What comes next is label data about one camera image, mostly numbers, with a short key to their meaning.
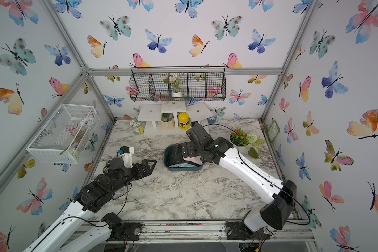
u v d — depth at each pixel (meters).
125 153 0.63
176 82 0.94
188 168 0.92
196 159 0.87
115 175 0.53
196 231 0.75
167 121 1.10
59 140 0.74
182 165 0.90
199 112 1.04
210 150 0.50
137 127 1.07
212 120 1.14
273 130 1.10
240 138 0.87
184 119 1.05
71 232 0.45
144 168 0.63
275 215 0.39
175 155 0.89
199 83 0.98
